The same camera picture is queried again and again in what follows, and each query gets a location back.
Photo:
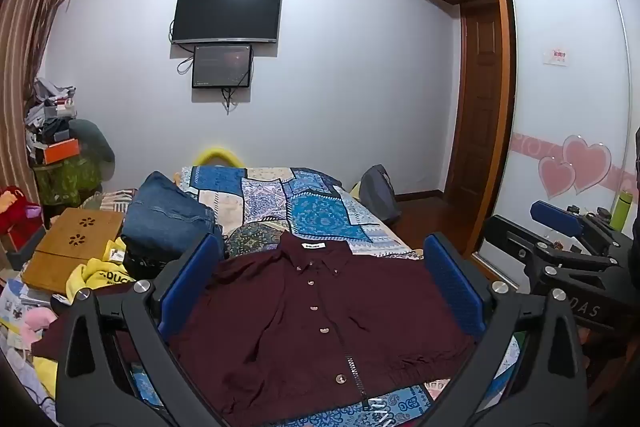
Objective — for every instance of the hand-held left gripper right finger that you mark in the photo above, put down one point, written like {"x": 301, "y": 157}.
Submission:
{"x": 452, "y": 282}

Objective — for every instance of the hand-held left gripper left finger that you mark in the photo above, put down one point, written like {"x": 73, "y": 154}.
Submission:
{"x": 192, "y": 277}

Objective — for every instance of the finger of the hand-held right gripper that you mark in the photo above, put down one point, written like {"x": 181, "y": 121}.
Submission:
{"x": 520, "y": 252}
{"x": 555, "y": 217}

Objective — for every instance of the maroon button shirt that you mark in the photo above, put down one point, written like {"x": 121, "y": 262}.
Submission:
{"x": 280, "y": 317}

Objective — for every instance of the black bag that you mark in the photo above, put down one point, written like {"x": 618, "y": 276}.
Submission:
{"x": 142, "y": 264}

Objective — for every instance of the green bottle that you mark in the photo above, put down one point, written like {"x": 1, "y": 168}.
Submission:
{"x": 621, "y": 209}

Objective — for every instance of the blue jeans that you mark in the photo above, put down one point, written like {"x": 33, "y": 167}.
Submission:
{"x": 160, "y": 212}

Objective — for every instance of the yellow printed garment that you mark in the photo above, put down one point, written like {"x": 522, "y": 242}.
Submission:
{"x": 95, "y": 277}

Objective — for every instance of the grey backpack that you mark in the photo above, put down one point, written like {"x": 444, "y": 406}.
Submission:
{"x": 377, "y": 194}

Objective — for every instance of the yellow curved cushion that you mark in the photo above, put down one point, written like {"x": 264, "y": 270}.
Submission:
{"x": 216, "y": 154}

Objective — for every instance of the wooden folding table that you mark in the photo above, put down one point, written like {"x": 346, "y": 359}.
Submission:
{"x": 70, "y": 247}

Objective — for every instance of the brown wooden door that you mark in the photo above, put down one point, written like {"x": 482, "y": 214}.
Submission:
{"x": 480, "y": 107}

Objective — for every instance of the blue patchwork bedsheet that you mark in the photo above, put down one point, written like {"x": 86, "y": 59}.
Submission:
{"x": 320, "y": 212}

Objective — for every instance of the green patterned cloth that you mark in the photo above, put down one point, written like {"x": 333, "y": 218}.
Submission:
{"x": 67, "y": 179}

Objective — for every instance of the pink cloth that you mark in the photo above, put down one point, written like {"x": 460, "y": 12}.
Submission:
{"x": 37, "y": 324}

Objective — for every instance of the dark green bag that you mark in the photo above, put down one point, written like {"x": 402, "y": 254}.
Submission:
{"x": 92, "y": 139}

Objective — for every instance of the orange box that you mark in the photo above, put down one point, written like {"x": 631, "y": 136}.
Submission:
{"x": 62, "y": 150}

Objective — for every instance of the red plush toy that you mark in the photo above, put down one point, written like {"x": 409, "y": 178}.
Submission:
{"x": 15, "y": 207}

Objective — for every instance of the pile of mixed clutter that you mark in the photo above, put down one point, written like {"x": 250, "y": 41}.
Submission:
{"x": 47, "y": 107}

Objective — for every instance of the brown striped curtain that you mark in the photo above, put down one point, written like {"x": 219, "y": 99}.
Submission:
{"x": 25, "y": 57}

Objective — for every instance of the small black wall monitor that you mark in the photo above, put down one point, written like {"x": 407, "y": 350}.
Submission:
{"x": 221, "y": 66}

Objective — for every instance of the large black wall television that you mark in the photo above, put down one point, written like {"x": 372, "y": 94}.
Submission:
{"x": 227, "y": 13}

